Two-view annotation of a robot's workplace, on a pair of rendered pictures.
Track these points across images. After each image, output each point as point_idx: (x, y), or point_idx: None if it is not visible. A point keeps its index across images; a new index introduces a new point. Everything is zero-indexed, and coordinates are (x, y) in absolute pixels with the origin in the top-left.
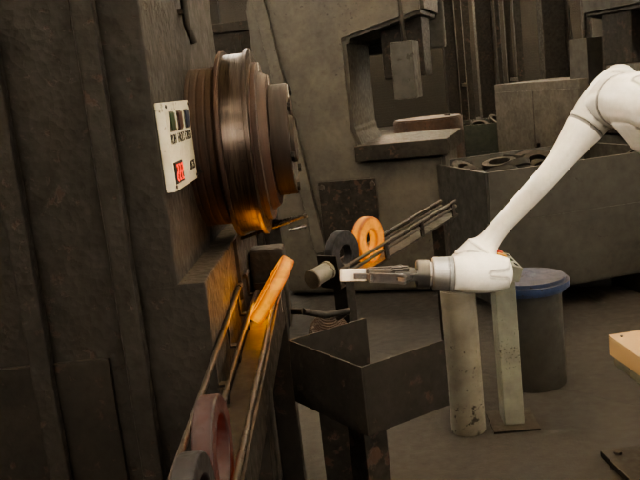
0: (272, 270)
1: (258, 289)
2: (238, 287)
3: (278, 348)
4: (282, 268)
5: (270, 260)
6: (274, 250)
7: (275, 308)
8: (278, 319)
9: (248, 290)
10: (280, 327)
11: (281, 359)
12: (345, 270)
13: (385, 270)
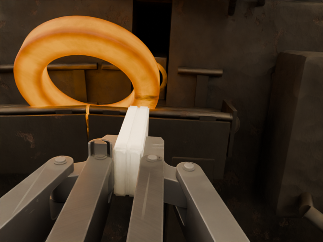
0: (284, 97)
1: (222, 110)
2: (90, 62)
3: (1, 163)
4: (34, 30)
5: (287, 77)
6: (298, 56)
7: (63, 113)
8: (54, 132)
9: (194, 101)
10: (72, 151)
11: (166, 227)
12: (126, 114)
13: (82, 216)
